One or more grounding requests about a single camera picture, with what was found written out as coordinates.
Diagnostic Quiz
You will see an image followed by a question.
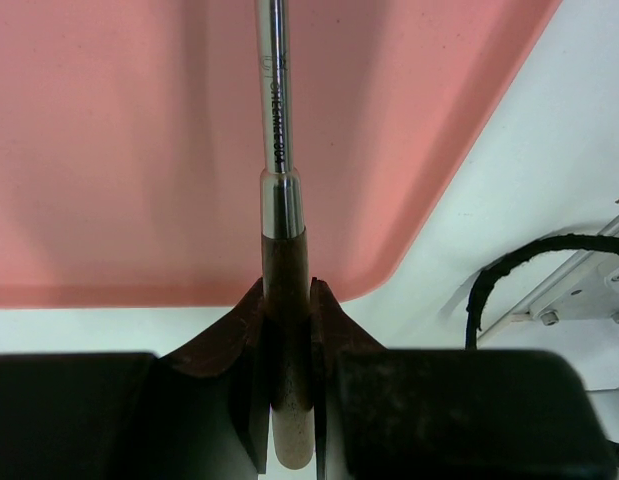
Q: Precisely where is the black cable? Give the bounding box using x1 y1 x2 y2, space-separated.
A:
462 233 619 351

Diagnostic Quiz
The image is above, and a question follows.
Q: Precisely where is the metal cake server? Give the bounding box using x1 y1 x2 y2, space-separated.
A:
255 1 314 470

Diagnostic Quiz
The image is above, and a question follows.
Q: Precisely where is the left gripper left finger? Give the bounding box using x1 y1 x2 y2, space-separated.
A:
0 283 268 479

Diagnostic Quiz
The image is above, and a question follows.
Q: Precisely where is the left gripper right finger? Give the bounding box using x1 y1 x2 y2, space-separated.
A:
310 279 617 479

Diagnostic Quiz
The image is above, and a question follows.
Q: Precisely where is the pink rectangular tray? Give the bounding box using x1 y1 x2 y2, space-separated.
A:
0 1 558 308

